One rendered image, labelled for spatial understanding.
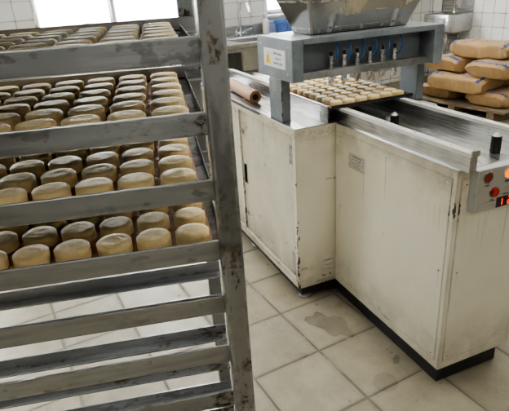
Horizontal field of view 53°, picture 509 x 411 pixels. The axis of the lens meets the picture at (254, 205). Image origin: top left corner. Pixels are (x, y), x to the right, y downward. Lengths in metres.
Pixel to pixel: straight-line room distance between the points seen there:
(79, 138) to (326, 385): 1.56
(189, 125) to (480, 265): 1.38
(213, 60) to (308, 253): 1.77
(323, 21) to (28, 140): 1.61
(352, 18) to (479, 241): 1.00
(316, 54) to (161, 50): 1.56
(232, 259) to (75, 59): 0.31
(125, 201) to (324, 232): 1.69
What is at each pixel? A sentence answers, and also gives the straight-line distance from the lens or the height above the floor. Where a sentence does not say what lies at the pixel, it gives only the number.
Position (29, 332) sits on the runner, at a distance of 0.79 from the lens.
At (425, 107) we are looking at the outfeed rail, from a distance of 2.16.
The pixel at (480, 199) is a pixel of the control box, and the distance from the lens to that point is 1.68.
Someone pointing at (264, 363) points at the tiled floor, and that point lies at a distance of 2.12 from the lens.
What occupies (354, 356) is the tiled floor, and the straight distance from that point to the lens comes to 2.15.
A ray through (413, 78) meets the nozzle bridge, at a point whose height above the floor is 0.94.
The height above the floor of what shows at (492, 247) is 0.54.
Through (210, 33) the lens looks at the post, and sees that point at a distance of 0.60.
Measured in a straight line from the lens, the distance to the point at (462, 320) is 1.95.
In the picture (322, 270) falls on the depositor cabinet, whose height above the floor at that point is 0.15.
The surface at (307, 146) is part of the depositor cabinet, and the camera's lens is 2.11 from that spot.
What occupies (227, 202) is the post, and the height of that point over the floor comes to 1.13.
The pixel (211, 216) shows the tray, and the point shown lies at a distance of 0.84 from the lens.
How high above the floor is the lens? 1.39
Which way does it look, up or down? 24 degrees down
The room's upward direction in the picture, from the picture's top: 4 degrees counter-clockwise
